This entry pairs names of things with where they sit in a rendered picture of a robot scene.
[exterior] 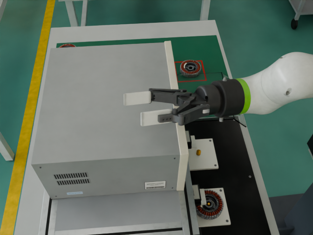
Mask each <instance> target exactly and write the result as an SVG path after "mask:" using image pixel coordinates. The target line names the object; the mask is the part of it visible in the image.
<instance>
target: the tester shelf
mask: <svg viewBox="0 0 313 235"><path fill-rule="evenodd" d="M38 235H200V233H199V227H198V221H197V213H196V206H195V201H194V194H193V188H192V182H191V174H190V168H189V162H188V165H187V171H186V178H185V185H184V190H183V191H177V190H170V191H158V192H145V193H132V194H113V195H100V196H87V197H74V198H61V199H51V198H50V197H49V195H48V193H47V192H46V189H44V196H43V204H42V211H41V220H40V227H39V234H38Z"/></svg>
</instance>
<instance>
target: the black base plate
mask: <svg viewBox="0 0 313 235"><path fill-rule="evenodd" d="M184 126H185V130H190V135H191V136H195V139H209V138H212V140H213V144H214V148H215V153H216V157H217V162H218V169H211V170H197V171H190V174H191V182H192V184H199V189H211V188H223V189H224V194H225V199H226V204H227V208H228V213H229V217H230V221H231V224H230V225H223V226H211V227H201V232H202V235H271V232H270V229H269V225H268V222H267V218H266V215H265V211H264V208H263V204H262V201H261V197H260V194H259V190H258V186H257V183H256V180H255V176H254V173H253V169H252V166H251V162H250V159H249V155H248V152H247V148H246V145H245V141H244V137H243V134H242V131H241V127H240V124H239V123H238V122H237V121H236V120H234V119H233V120H223V122H220V121H219V120H218V121H203V122H190V123H188V124H185V125H184Z"/></svg>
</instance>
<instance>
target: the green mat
mask: <svg viewBox="0 0 313 235"><path fill-rule="evenodd" d="M165 41H171V45H172V52H173V57H174V61H175V62H176V63H175V65H176V71H177V75H181V73H180V65H181V62H182V61H186V60H194V61H199V60H202V62H203V66H204V71H205V73H218V72H222V73H223V74H225V75H226V76H227V77H228V73H227V70H226V67H225V63H224V59H223V56H222V53H221V49H220V46H219V43H218V39H217V35H205V36H187V37H168V38H150V39H131V40H113V41H86V42H67V43H57V44H56V48H59V47H60V46H62V45H63V44H73V45H75V46H76V47H86V46H105V45H123V44H141V43H159V42H165ZM198 63H199V64H200V65H201V73H204V72H203V68H202V64H201V62H198Z"/></svg>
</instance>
